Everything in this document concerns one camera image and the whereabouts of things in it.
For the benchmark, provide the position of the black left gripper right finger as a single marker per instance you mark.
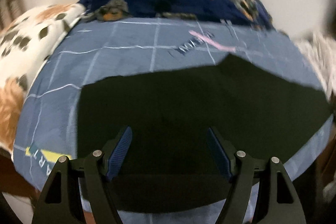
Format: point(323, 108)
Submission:
point(277, 199)

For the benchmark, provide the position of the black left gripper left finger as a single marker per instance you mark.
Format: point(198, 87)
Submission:
point(60, 199)

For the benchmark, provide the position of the black pants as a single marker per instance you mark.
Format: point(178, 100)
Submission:
point(173, 163)

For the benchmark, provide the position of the blue checked bed sheet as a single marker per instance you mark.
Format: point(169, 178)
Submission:
point(93, 51)

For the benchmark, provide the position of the white patterned cloth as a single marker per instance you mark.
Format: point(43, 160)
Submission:
point(319, 50)

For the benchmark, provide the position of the white floral pillow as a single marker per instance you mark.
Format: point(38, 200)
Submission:
point(25, 47)

